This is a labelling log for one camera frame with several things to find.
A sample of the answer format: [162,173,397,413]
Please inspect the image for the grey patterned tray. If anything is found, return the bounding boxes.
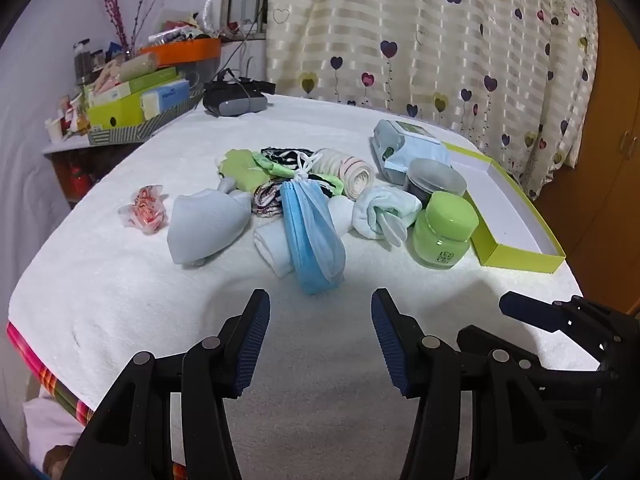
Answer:
[87,95,206,146]

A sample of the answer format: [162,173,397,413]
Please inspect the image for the green plastic jar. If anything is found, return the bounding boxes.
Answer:
[412,191,481,270]

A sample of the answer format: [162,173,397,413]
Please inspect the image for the wet wipes pack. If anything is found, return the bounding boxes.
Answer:
[371,119,453,186]

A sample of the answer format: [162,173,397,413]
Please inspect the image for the decorative dried branches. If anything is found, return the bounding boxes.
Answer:
[92,0,183,56]

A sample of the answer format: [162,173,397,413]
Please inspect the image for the flat green box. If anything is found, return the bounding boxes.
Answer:
[115,66,183,96]

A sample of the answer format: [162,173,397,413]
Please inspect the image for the mint sock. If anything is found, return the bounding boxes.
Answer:
[351,186,423,248]

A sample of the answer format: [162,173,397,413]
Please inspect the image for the dark jar with grey lid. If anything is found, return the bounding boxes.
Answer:
[404,158,468,209]

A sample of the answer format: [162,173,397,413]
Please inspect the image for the blue face mask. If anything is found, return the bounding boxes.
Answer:
[279,152,347,295]

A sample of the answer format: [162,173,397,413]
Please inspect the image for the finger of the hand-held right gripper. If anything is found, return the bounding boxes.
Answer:
[456,325,601,401]
[498,290,640,361]

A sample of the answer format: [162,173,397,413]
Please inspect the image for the red bottle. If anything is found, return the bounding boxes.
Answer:
[70,162,88,200]

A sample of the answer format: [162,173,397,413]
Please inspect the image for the orange tray with clutter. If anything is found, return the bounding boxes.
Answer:
[147,0,221,43]

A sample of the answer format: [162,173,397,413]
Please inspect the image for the beige paper roll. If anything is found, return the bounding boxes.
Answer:
[116,55,160,82]

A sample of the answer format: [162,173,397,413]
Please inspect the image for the black grey headset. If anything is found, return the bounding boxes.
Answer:
[202,77,275,118]

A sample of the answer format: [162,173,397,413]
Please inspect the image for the wooden wardrobe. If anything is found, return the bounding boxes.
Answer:
[535,0,640,311]

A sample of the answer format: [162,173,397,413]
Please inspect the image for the colourful plaid cloth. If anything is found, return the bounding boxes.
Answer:
[6,321,97,423]

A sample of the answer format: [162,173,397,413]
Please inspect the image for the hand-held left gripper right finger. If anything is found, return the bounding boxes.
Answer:
[370,288,583,480]

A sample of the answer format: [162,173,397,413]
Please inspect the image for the dark glass jar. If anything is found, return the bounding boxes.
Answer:
[73,40,94,86]

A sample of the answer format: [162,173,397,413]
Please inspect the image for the red white patterned sock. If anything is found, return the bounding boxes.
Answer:
[251,182,287,219]

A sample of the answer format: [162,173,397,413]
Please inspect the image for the white cloth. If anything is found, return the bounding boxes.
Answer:
[22,394,87,467]

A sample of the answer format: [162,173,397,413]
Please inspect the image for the pink candy packet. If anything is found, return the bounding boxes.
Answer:
[118,185,168,236]

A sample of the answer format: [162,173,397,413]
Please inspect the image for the pale blue sock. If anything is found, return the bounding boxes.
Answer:
[166,177,251,267]

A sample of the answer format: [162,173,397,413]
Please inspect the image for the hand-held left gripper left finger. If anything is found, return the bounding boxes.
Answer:
[60,288,272,480]

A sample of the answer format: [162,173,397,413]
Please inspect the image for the blue tissue box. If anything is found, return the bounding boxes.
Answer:
[141,80,192,120]

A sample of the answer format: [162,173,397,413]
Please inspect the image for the heart print curtain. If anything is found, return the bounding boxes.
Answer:
[265,0,601,201]

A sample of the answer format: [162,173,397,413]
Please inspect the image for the cream striped sock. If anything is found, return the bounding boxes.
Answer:
[315,148,375,200]

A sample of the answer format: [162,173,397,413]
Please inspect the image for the lime green file box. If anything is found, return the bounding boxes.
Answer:
[87,91,151,131]

